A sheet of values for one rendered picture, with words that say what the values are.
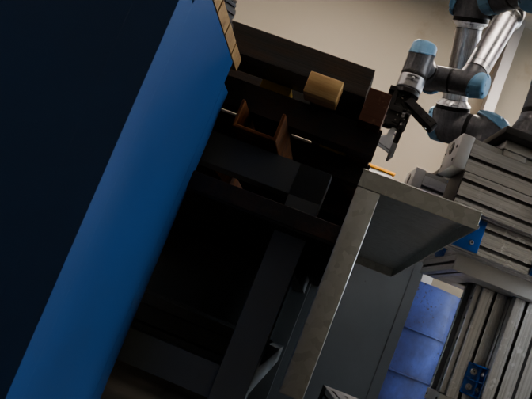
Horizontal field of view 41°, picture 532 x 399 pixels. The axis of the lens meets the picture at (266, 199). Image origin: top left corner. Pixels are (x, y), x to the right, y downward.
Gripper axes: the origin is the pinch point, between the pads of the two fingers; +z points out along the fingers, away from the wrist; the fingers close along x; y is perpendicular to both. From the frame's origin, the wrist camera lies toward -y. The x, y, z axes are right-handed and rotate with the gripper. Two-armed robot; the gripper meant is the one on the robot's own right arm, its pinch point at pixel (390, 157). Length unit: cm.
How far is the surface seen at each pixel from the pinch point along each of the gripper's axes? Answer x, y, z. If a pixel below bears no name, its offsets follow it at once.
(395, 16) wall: -344, 29, -197
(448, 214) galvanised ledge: 85, -10, 27
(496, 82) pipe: -342, -64, -171
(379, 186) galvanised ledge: 84, 2, 26
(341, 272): 84, 3, 42
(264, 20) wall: -335, 125, -154
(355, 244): 84, 2, 37
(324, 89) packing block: 82, 16, 14
